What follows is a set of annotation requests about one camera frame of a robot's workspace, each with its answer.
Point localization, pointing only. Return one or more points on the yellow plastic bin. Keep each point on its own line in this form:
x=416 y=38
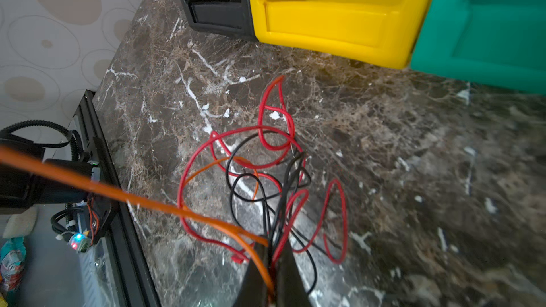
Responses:
x=378 y=32

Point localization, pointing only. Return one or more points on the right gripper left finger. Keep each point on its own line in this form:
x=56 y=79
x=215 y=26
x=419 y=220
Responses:
x=253 y=291

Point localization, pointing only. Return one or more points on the green plastic bin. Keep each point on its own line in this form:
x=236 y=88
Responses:
x=492 y=42

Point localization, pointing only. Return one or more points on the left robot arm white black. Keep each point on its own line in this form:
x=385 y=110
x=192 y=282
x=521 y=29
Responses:
x=34 y=173

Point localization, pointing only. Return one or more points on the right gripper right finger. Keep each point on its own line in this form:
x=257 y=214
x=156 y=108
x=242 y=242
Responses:
x=290 y=291

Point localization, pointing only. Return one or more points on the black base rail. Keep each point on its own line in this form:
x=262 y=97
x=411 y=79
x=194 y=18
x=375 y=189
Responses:
x=114 y=271

